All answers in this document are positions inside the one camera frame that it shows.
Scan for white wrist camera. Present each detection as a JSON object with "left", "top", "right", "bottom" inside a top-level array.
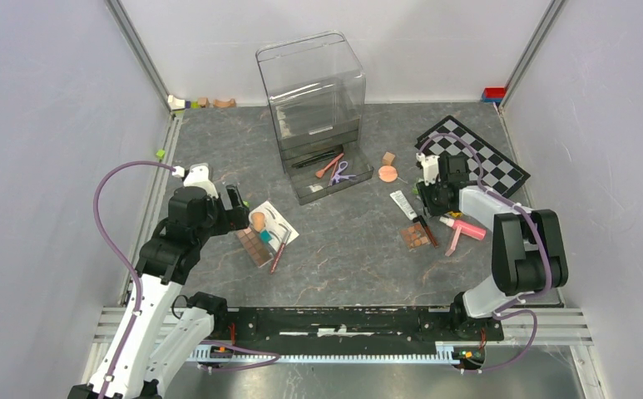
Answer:
[
  {"left": 171, "top": 163, "right": 219, "bottom": 199},
  {"left": 416, "top": 153, "right": 439, "bottom": 185}
]

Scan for black white checkerboard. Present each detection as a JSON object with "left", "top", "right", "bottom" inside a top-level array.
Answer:
[{"left": 415, "top": 116, "right": 531, "bottom": 198}]

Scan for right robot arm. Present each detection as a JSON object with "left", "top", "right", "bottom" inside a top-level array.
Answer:
[{"left": 416, "top": 153, "right": 569, "bottom": 339}]

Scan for teal cube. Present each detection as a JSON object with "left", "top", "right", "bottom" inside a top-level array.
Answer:
[{"left": 260, "top": 229, "right": 273, "bottom": 244}]

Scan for orange blush palette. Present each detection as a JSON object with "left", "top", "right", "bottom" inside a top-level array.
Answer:
[{"left": 399, "top": 222, "right": 431, "bottom": 249}]

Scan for small wooden toy blocks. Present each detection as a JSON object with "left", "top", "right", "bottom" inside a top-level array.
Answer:
[{"left": 166, "top": 95, "right": 237, "bottom": 112}]

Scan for wooden cube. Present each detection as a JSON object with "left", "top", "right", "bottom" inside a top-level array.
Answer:
[{"left": 381, "top": 152, "right": 396, "bottom": 166}]

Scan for red blue blocks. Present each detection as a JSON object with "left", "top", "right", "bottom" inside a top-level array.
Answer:
[{"left": 481, "top": 86, "right": 507, "bottom": 103}]

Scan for pink compact case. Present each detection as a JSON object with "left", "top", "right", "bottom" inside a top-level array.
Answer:
[{"left": 445, "top": 227, "right": 462, "bottom": 257}]

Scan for round peach powder puff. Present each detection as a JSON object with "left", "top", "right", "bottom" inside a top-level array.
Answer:
[{"left": 378, "top": 165, "right": 398, "bottom": 183}]

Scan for orange makeup sponge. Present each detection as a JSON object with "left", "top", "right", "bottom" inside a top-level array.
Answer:
[{"left": 250, "top": 212, "right": 266, "bottom": 233}]

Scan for eyebrow stencil card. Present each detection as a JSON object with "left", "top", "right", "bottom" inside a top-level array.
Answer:
[{"left": 249, "top": 201, "right": 299, "bottom": 251}]

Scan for black makeup brush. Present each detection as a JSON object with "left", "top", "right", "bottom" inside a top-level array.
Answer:
[{"left": 291, "top": 150, "right": 343, "bottom": 169}]

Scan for brown eyeshadow palette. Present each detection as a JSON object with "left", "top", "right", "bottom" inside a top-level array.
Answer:
[{"left": 235, "top": 228, "right": 273, "bottom": 268}]

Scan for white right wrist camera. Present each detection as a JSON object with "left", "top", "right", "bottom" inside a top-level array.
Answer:
[{"left": 416, "top": 153, "right": 439, "bottom": 185}]

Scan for red lip gloss tube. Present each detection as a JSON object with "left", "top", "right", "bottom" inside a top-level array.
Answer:
[{"left": 270, "top": 230, "right": 291, "bottom": 274}]

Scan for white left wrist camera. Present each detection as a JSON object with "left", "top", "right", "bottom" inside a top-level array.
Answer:
[{"left": 171, "top": 163, "right": 219, "bottom": 199}]

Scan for pink spray bottle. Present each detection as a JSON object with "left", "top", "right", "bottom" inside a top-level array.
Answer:
[{"left": 439, "top": 216, "right": 487, "bottom": 240}]

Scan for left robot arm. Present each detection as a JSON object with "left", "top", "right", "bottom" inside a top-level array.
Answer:
[{"left": 68, "top": 185, "right": 250, "bottom": 398}]

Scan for purple eyelash curler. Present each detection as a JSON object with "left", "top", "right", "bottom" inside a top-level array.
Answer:
[{"left": 329, "top": 160, "right": 356, "bottom": 186}]

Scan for aluminium frame rail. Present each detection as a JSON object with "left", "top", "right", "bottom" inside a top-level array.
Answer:
[{"left": 105, "top": 0, "right": 171, "bottom": 112}]

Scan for thin pink lip brush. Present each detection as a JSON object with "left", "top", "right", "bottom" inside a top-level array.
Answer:
[{"left": 314, "top": 152, "right": 344, "bottom": 179}]

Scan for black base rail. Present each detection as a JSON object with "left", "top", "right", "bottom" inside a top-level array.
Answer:
[{"left": 209, "top": 306, "right": 504, "bottom": 356}]

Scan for white cosmetic tube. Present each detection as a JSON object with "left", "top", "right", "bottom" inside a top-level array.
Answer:
[{"left": 390, "top": 190, "right": 418, "bottom": 223}]

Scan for clear acrylic drawer organizer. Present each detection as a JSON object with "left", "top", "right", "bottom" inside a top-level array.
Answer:
[{"left": 255, "top": 31, "right": 374, "bottom": 204}]

